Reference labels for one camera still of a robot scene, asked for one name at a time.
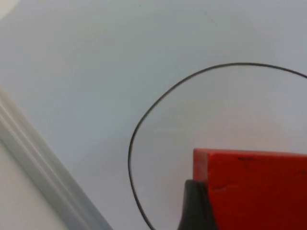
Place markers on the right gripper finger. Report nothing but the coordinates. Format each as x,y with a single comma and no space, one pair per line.
195,208

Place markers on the red cube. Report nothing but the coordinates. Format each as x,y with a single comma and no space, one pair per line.
254,191

